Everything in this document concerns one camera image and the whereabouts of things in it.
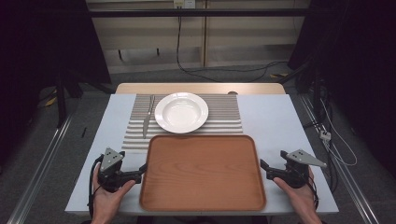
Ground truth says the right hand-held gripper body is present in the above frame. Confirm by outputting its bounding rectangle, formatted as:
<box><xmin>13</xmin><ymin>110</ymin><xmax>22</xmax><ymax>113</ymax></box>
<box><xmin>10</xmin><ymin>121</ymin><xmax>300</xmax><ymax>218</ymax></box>
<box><xmin>279</xmin><ymin>148</ymin><xmax>329</xmax><ymax>189</ymax></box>

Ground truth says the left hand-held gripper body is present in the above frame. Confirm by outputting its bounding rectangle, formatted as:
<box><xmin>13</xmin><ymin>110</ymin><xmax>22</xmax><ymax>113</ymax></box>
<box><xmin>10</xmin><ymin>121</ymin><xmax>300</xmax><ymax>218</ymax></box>
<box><xmin>97</xmin><ymin>147</ymin><xmax>126</xmax><ymax>192</ymax></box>

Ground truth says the person's left hand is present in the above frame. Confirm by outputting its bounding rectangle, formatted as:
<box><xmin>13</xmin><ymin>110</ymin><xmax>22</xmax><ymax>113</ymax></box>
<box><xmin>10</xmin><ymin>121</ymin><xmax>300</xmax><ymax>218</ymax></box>
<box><xmin>92</xmin><ymin>162</ymin><xmax>137</xmax><ymax>220</ymax></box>

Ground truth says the person's right hand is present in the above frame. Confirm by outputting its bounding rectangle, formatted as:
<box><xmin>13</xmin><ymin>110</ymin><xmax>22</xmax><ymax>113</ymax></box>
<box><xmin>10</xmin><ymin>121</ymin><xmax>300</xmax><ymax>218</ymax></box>
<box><xmin>273</xmin><ymin>167</ymin><xmax>321</xmax><ymax>218</ymax></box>

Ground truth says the brown wooden tray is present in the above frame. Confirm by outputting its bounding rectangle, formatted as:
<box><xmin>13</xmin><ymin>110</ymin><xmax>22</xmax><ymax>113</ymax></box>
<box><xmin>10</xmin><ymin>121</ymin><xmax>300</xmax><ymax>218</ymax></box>
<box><xmin>138</xmin><ymin>133</ymin><xmax>267</xmax><ymax>213</ymax></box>

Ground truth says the white deep plate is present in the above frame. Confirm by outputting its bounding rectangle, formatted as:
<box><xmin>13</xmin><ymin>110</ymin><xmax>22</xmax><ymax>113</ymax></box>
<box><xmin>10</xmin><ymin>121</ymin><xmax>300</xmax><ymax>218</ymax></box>
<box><xmin>154</xmin><ymin>91</ymin><xmax>209</xmax><ymax>134</ymax></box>

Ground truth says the striped grey placemat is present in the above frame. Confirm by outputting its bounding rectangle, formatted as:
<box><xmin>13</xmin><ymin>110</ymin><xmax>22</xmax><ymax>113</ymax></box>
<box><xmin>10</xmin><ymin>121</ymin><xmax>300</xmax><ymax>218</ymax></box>
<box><xmin>121</xmin><ymin>92</ymin><xmax>245</xmax><ymax>151</ymax></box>

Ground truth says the black metal stand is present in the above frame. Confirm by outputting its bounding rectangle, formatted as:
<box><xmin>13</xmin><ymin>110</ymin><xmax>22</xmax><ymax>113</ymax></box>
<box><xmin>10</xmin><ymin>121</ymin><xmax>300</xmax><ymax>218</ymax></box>
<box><xmin>55</xmin><ymin>69</ymin><xmax>69</xmax><ymax>129</ymax></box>

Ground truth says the black curtain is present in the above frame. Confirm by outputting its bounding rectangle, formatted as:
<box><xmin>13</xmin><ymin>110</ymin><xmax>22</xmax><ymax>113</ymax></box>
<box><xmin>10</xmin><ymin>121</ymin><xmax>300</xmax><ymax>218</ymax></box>
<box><xmin>287</xmin><ymin>0</ymin><xmax>396</xmax><ymax>180</ymax></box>
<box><xmin>0</xmin><ymin>0</ymin><xmax>112</xmax><ymax>166</ymax></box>

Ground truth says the black horizontal bar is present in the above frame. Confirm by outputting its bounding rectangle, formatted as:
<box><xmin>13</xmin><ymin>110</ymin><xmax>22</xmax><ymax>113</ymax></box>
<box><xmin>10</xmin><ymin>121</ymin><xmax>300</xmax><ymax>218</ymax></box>
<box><xmin>88</xmin><ymin>7</ymin><xmax>312</xmax><ymax>19</ymax></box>

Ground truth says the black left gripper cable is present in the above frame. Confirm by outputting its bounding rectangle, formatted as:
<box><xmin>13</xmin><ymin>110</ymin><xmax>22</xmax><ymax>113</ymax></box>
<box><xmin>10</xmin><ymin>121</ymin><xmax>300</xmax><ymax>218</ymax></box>
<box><xmin>87</xmin><ymin>154</ymin><xmax>105</xmax><ymax>219</ymax></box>

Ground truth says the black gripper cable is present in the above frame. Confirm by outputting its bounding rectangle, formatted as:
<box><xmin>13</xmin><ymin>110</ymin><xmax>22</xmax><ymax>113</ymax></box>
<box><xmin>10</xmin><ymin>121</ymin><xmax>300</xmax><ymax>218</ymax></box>
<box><xmin>87</xmin><ymin>154</ymin><xmax>105</xmax><ymax>219</ymax></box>
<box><xmin>306</xmin><ymin>174</ymin><xmax>320</xmax><ymax>210</ymax></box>

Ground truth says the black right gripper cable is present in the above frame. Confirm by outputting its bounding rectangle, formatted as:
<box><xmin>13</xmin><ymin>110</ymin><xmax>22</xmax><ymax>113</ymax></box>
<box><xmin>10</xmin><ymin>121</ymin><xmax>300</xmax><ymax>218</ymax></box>
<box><xmin>306</xmin><ymin>174</ymin><xmax>320</xmax><ymax>210</ymax></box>

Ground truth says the metal floor rail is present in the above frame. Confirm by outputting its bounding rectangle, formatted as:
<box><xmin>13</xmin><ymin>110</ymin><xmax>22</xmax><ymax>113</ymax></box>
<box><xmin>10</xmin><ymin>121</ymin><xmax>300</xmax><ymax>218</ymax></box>
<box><xmin>6</xmin><ymin>114</ymin><xmax>75</xmax><ymax>224</ymax></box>
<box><xmin>298</xmin><ymin>92</ymin><xmax>380</xmax><ymax>224</ymax></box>

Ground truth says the thin white cable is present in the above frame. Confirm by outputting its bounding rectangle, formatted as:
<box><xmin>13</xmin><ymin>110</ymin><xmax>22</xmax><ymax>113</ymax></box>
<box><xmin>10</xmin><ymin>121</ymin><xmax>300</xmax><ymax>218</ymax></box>
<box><xmin>319</xmin><ymin>98</ymin><xmax>359</xmax><ymax>167</ymax></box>

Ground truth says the long black floor cable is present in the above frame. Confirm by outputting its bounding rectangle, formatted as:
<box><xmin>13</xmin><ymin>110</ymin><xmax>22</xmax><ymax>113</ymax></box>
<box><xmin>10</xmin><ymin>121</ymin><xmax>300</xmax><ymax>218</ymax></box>
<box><xmin>176</xmin><ymin>15</ymin><xmax>289</xmax><ymax>84</ymax></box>

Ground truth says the white wall socket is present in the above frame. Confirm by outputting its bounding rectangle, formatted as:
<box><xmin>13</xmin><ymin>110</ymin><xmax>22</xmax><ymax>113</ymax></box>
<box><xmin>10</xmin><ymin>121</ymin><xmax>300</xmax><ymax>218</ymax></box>
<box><xmin>173</xmin><ymin>0</ymin><xmax>197</xmax><ymax>9</ymax></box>

